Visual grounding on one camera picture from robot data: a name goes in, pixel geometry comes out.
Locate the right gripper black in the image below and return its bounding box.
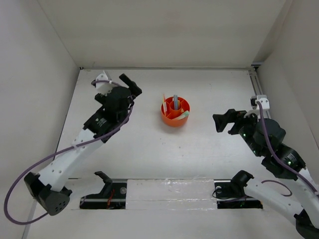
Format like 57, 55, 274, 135
212, 108, 263, 156

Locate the blue utility knife pen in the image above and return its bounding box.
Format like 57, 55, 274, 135
173, 95, 178, 110

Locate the pale green white highlighter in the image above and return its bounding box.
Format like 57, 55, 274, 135
179, 111, 189, 119

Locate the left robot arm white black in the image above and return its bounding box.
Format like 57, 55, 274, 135
24, 74, 142, 216

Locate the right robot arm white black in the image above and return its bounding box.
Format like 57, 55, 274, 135
212, 109, 319, 239

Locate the orange round divided container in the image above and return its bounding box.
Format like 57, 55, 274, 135
161, 97, 190, 127

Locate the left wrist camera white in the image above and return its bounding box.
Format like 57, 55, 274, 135
91, 71, 113, 94

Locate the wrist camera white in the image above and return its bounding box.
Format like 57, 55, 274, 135
250, 95, 270, 111
91, 71, 113, 94

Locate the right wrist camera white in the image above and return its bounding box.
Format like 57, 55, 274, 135
250, 95, 270, 111

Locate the aluminium rail right side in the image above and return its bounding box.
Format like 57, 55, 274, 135
248, 64, 271, 119

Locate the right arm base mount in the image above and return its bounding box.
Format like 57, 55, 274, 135
212, 170, 263, 209

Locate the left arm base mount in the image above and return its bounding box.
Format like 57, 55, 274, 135
79, 171, 128, 210

